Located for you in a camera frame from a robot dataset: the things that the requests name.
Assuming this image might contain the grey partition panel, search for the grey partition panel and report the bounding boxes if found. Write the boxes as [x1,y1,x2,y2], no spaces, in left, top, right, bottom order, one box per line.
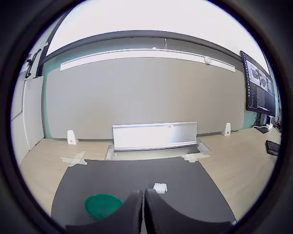
[42,57,246,141]

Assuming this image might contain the white tape piece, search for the white tape piece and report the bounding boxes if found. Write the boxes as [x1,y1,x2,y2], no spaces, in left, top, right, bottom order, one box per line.
[59,151,89,168]
[181,153,212,164]

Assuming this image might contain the white plastic terminal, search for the white plastic terminal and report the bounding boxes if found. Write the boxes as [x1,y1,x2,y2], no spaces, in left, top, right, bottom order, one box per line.
[153,182,168,195]

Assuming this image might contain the white partition rail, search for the white partition rail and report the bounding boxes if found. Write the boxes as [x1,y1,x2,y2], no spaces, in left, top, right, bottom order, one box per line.
[60,48,236,72]

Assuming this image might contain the black keyboard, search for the black keyboard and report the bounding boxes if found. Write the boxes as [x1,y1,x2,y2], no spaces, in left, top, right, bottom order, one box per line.
[265,139,282,156]

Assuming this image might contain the small white bracket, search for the small white bracket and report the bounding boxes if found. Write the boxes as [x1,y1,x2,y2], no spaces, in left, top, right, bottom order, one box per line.
[222,122,232,137]
[66,129,78,145]

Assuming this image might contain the dark grey mat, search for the dark grey mat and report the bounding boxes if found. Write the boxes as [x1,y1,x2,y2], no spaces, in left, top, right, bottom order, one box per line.
[50,157,236,226]

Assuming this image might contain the round green lid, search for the round green lid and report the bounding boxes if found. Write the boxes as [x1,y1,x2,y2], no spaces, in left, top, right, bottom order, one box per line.
[84,194,124,221]

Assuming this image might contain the white side partition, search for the white side partition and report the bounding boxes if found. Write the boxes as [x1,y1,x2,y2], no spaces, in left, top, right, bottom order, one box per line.
[10,75,45,167]

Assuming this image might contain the black computer monitor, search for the black computer monitor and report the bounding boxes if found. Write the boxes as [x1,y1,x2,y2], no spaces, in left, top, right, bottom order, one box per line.
[239,50,277,117]

